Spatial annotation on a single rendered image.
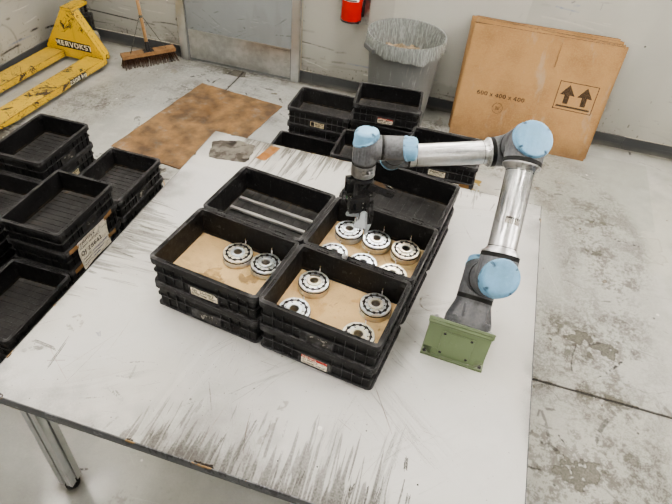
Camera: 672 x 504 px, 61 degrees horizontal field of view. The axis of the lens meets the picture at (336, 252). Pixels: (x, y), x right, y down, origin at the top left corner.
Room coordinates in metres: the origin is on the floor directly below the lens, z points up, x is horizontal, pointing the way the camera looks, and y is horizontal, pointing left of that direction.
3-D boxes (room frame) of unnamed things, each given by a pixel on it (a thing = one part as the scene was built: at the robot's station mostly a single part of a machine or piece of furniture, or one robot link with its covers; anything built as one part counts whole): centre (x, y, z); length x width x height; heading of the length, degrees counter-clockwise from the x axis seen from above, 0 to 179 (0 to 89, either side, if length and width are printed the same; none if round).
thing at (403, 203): (1.79, -0.22, 0.87); 0.40 x 0.30 x 0.11; 70
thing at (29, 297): (1.54, 1.33, 0.26); 0.40 x 0.30 x 0.23; 167
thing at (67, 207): (1.93, 1.25, 0.37); 0.40 x 0.30 x 0.45; 167
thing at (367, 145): (1.48, -0.06, 1.30); 0.09 x 0.08 x 0.11; 95
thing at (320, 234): (1.51, -0.12, 0.87); 0.40 x 0.30 x 0.11; 70
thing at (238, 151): (2.30, 0.55, 0.71); 0.22 x 0.19 x 0.01; 77
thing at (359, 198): (1.47, -0.05, 1.14); 0.09 x 0.08 x 0.12; 114
